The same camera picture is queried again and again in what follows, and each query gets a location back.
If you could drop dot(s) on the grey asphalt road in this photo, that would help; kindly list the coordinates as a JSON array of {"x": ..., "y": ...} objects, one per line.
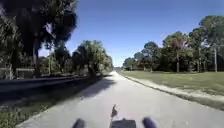
[{"x": 130, "y": 96}]

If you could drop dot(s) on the robot's own part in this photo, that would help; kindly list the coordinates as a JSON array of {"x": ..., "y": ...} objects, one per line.
[
  {"x": 122, "y": 122},
  {"x": 79, "y": 123},
  {"x": 149, "y": 123}
]

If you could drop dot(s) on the dark dense trees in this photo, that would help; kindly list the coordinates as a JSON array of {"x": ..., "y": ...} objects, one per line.
[{"x": 43, "y": 36}]

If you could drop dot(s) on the row of trees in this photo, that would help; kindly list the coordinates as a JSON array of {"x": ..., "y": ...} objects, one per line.
[{"x": 186, "y": 53}]

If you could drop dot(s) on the grass verge with sandy strip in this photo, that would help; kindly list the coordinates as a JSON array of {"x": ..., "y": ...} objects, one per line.
[{"x": 186, "y": 81}]

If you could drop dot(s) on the low building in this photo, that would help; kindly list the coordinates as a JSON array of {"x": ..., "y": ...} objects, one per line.
[{"x": 20, "y": 73}]

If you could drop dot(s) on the shaded grass verge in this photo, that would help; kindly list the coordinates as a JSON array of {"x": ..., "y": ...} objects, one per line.
[{"x": 20, "y": 106}]

